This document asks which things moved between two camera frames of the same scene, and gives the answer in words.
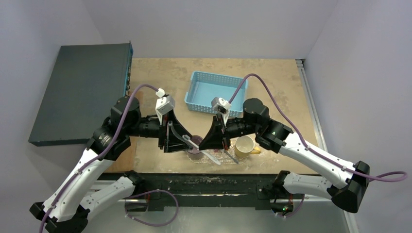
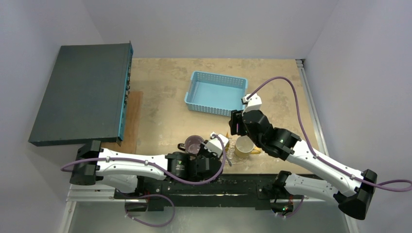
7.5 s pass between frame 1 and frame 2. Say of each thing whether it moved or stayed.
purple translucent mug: stayed
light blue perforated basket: stayed
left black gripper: moved
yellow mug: stayed
